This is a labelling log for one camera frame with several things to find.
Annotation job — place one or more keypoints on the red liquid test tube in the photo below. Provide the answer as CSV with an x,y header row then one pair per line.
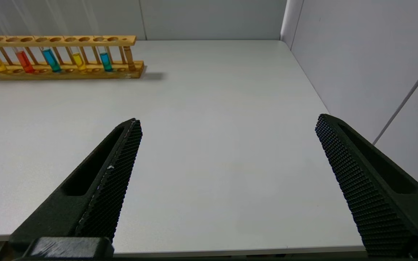
x,y
24,61

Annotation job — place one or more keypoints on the blue-green liquid test tube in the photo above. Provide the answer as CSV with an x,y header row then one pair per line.
x,y
51,60
105,61

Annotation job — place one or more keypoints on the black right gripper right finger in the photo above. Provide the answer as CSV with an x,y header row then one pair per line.
x,y
383,195

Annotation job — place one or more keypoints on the wooden test tube rack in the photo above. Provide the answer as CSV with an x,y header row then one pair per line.
x,y
85,74

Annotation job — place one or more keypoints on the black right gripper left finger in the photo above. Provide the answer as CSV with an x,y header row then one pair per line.
x,y
67,206

